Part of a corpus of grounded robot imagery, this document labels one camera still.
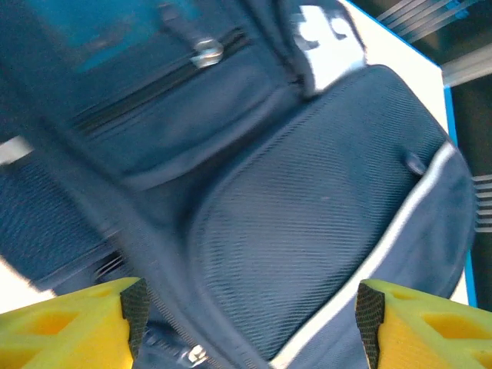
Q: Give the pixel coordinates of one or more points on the navy blue backpack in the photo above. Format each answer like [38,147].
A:
[288,211]

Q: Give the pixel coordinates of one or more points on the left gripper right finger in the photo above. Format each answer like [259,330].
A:
[423,334]

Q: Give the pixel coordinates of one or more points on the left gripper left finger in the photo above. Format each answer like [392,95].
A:
[77,334]

